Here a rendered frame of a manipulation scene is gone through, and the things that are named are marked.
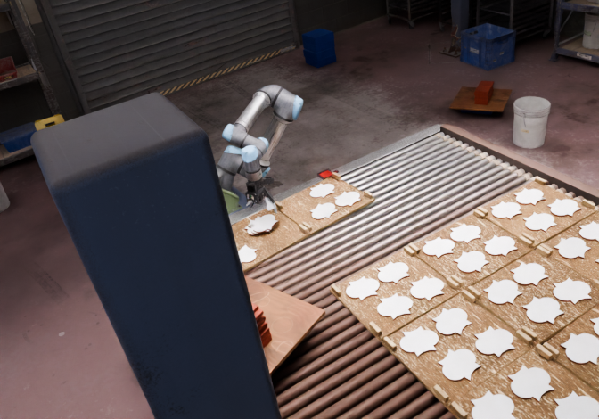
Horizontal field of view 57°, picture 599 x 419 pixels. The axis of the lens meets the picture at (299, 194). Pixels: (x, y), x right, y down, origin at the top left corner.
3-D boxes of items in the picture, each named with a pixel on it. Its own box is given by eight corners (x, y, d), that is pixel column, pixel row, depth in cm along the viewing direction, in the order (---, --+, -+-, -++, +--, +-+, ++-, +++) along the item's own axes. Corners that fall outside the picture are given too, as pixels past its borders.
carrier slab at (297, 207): (273, 207, 293) (273, 204, 292) (333, 176, 310) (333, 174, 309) (311, 235, 267) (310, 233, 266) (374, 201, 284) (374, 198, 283)
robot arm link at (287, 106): (240, 169, 311) (283, 85, 289) (263, 182, 311) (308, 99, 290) (234, 176, 300) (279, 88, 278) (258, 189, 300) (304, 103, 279)
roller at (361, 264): (184, 358, 220) (181, 349, 217) (526, 177, 290) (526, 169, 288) (188, 365, 216) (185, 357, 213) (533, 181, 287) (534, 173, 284)
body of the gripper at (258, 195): (247, 202, 263) (242, 182, 256) (257, 193, 268) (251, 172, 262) (260, 206, 259) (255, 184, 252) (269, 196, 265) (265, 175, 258)
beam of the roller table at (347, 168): (121, 273, 275) (118, 264, 271) (438, 132, 350) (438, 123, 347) (126, 282, 268) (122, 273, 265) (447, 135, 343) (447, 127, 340)
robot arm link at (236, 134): (266, 72, 286) (224, 127, 253) (283, 83, 286) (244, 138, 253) (258, 88, 294) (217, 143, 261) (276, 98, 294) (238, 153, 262)
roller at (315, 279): (179, 350, 224) (176, 342, 221) (518, 174, 294) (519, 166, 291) (184, 357, 220) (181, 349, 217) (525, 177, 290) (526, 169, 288)
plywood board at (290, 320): (141, 351, 206) (140, 348, 205) (231, 272, 237) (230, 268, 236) (238, 413, 178) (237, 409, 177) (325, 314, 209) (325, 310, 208)
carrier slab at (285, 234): (203, 242, 275) (203, 240, 275) (271, 208, 293) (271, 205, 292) (238, 276, 250) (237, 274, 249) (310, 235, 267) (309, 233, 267)
